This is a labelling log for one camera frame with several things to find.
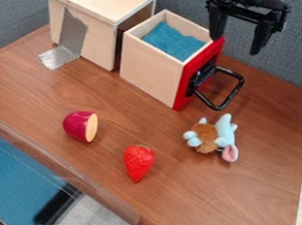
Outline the red toy apple half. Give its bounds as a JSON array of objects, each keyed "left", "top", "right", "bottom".
[{"left": 60, "top": 110, "right": 102, "bottom": 144}]

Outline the blue cloth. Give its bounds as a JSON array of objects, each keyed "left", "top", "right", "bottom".
[{"left": 138, "top": 19, "right": 210, "bottom": 65}]

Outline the red toy strawberry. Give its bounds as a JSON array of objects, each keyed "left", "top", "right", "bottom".
[{"left": 120, "top": 143, "right": 158, "bottom": 184}]

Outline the plush elephant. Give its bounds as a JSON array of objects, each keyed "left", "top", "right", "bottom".
[{"left": 180, "top": 110, "right": 244, "bottom": 163}]

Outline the drawer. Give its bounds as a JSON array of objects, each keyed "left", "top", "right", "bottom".
[{"left": 116, "top": 6, "right": 251, "bottom": 117}]

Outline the cabinet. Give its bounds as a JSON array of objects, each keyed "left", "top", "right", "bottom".
[{"left": 35, "top": 0, "right": 164, "bottom": 76}]

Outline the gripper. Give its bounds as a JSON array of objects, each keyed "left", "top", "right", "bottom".
[{"left": 200, "top": 0, "right": 293, "bottom": 59}]

